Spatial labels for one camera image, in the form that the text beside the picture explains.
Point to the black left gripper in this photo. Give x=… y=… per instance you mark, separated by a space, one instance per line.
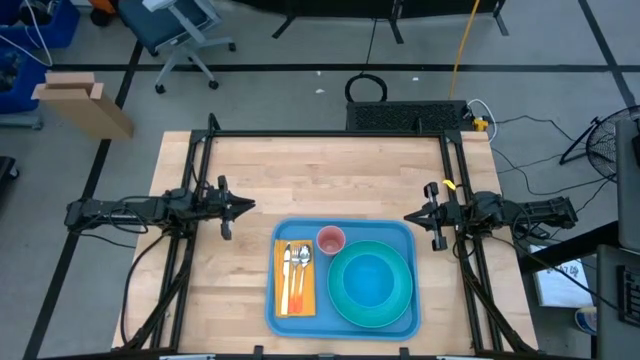
x=220 y=205

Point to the yellow cloth napkin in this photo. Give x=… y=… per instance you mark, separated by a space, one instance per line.
x=311 y=295

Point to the black curtain partition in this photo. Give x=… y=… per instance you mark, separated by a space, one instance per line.
x=350 y=7

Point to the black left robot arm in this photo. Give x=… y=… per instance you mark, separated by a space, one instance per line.
x=100 y=211

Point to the blue plastic tray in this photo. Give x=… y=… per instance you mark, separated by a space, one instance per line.
x=320 y=325

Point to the white printed sheet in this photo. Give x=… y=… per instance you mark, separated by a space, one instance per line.
x=560 y=285

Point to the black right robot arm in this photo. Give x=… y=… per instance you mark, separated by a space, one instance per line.
x=540 y=210

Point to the yellow power plug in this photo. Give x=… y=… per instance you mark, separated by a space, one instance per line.
x=480 y=123

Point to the black perforated computer case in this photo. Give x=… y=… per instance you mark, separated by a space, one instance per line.
x=402 y=116

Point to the blue office chair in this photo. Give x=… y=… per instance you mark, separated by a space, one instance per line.
x=160 y=20

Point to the silver knife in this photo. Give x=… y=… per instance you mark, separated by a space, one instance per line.
x=286 y=265

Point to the silver fork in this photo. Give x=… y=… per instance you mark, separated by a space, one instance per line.
x=295 y=260

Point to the green plastic plate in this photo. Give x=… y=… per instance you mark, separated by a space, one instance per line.
x=395 y=307

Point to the pink plastic cup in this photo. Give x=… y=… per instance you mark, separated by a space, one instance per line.
x=331 y=241

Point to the silver spoon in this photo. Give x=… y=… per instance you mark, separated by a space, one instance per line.
x=305 y=254

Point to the black aluminium table frame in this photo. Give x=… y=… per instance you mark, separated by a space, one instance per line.
x=325 y=134

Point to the blue white round object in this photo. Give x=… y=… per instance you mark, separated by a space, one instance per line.
x=586 y=320

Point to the blue plastic bowl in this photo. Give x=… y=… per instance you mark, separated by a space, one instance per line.
x=369 y=280

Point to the long open cardboard box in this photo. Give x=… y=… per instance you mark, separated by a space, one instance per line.
x=85 y=107

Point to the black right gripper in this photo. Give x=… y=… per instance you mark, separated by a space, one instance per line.
x=450 y=212

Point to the yellow tag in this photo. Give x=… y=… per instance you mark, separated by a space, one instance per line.
x=449 y=184

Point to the blue storage bin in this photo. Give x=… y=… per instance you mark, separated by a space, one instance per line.
x=25 y=85
x=60 y=27

